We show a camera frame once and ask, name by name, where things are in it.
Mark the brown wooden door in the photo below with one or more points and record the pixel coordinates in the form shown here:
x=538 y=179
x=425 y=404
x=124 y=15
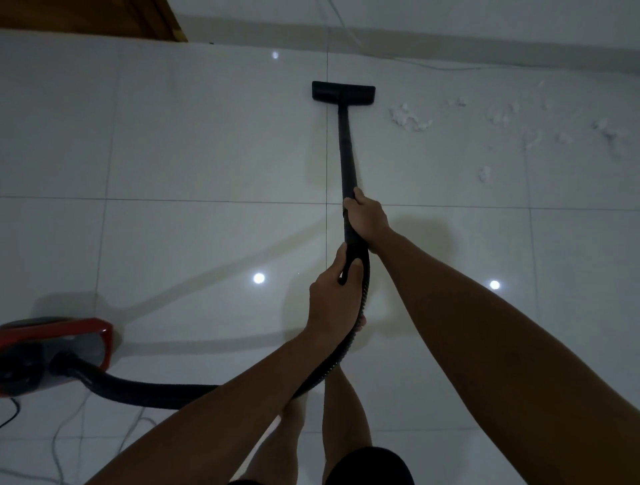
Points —
x=90 y=17

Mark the person's leg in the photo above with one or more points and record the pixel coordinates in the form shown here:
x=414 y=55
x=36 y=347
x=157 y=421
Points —
x=345 y=419
x=277 y=449

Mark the person's left hand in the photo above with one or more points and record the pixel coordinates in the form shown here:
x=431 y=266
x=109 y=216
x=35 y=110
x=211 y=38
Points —
x=335 y=302

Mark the person's right hand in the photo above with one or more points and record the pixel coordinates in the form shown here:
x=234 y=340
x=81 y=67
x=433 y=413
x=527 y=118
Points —
x=369 y=217

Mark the scattered white paper scraps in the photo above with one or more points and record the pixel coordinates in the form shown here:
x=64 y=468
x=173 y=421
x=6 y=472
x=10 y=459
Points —
x=407 y=119

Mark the red and black vacuum cleaner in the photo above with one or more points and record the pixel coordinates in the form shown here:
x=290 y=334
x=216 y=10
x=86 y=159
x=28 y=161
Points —
x=135 y=392

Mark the person's left leg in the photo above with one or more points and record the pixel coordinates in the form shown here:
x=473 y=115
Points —
x=277 y=449

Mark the black shorts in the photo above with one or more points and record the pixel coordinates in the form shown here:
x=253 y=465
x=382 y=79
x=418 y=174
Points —
x=372 y=467

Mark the person's left forearm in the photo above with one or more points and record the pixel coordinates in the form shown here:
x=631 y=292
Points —
x=210 y=424

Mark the person's right leg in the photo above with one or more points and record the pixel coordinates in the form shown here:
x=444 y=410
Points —
x=345 y=419

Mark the person's right forearm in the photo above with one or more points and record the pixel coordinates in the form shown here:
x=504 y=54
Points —
x=515 y=360

